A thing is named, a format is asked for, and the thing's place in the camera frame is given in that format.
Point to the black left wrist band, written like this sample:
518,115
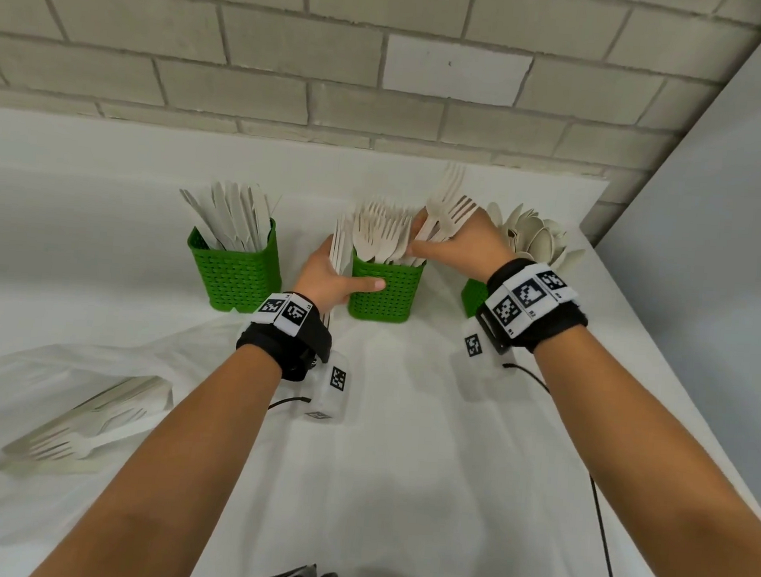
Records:
291,350

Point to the clear plastic bag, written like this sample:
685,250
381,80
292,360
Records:
57,353

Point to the person's right forearm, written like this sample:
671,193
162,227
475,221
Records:
654,460

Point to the black wrist band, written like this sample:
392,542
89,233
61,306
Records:
291,350
560,323

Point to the person's left hand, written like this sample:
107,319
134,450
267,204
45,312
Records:
322,281

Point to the black right wrist band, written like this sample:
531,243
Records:
560,323

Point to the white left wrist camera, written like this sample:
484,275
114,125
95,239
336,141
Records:
330,402

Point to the handful of white plastic forks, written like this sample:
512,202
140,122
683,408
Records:
447,212

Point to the person's right hand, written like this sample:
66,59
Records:
474,249

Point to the bunch of white plastic spoons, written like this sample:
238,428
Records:
537,234

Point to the person's left forearm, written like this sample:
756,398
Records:
166,478

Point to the bunch of white plastic knives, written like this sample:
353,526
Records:
230,213

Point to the handful of white plastic cutlery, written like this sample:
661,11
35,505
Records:
342,243

